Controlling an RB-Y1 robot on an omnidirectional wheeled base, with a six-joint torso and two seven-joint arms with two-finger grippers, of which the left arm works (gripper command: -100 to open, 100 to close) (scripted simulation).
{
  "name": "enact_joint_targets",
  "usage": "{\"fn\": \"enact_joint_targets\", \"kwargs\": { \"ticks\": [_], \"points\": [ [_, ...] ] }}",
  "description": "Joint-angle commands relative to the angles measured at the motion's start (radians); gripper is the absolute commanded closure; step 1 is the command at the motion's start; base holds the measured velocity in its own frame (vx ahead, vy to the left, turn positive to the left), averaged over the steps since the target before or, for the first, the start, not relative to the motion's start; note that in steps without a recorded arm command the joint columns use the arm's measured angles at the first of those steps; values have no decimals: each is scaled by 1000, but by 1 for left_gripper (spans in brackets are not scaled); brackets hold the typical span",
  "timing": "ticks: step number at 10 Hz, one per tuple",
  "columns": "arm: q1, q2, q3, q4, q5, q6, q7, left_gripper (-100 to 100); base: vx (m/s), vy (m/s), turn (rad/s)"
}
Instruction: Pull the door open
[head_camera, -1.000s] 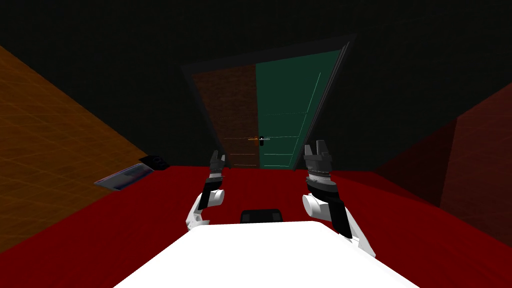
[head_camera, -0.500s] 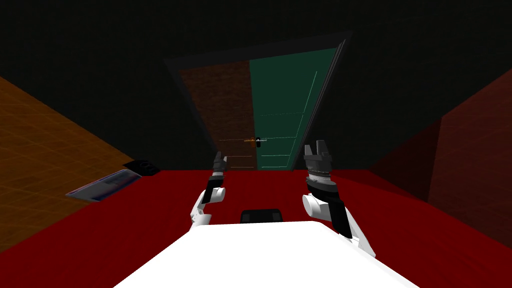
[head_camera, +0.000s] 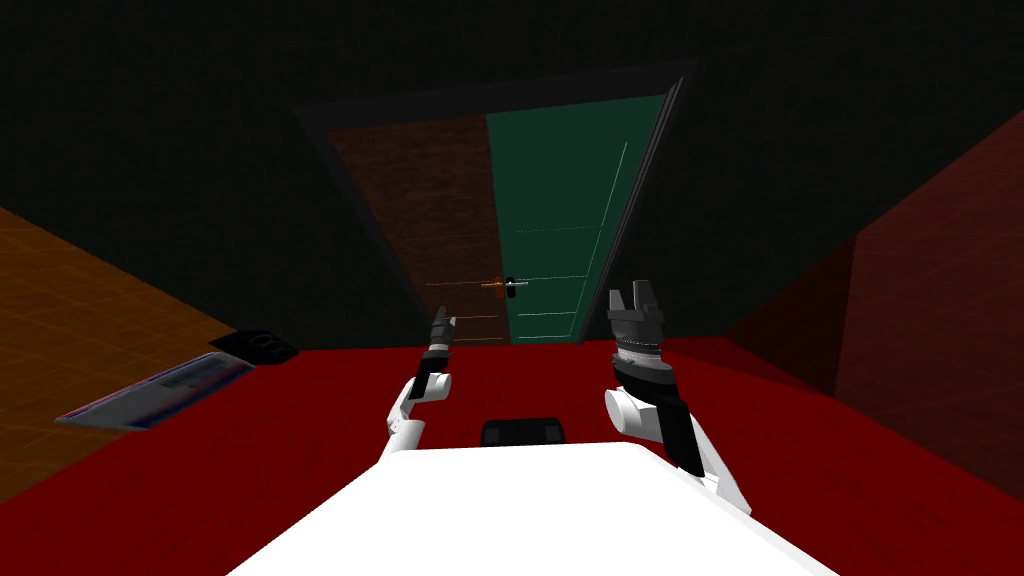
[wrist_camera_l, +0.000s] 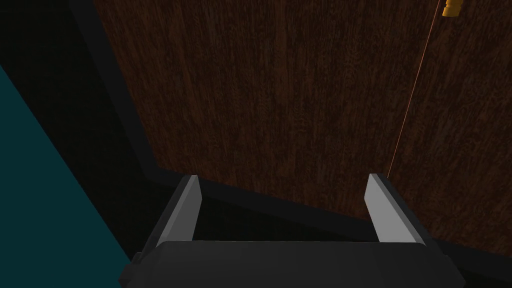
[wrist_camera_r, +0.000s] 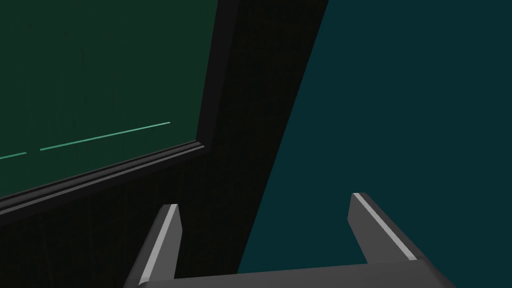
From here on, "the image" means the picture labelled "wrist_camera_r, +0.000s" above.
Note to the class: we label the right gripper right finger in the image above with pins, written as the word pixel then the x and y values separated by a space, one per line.
pixel 372 236

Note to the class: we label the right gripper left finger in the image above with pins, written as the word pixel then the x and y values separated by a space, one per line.
pixel 166 244

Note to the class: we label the black door with green panel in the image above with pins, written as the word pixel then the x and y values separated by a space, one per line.
pixel 248 120

